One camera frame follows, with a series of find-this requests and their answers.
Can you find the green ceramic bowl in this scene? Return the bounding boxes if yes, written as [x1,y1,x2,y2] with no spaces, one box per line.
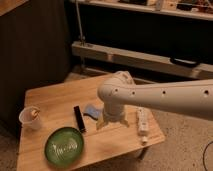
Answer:
[44,127,84,168]

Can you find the metal shelf pole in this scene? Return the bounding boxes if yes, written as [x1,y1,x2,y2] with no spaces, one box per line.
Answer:
[75,0,86,68]

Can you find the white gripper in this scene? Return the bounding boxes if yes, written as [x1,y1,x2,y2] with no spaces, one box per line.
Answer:
[96,103,129,130]

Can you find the black handle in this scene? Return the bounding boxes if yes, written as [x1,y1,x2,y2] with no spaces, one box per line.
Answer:
[170,58,200,68]

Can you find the white power strip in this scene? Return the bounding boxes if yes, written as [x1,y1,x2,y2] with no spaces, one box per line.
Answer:
[137,107,149,144]

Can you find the black cable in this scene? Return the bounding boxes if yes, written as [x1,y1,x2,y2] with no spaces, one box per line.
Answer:
[201,140,213,168]

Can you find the black remote control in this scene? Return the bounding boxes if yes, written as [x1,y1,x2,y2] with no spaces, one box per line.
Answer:
[74,106,86,133]

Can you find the blue cloth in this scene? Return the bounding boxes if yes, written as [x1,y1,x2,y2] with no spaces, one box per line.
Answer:
[83,104,102,120]

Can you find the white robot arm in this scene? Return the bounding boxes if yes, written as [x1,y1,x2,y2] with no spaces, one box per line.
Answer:
[96,71,213,130]

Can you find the clear plastic cup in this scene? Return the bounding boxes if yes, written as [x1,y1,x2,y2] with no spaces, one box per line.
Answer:
[19,106,42,130]

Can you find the wooden shelf unit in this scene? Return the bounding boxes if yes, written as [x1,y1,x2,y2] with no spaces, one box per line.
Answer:
[68,0,213,79]

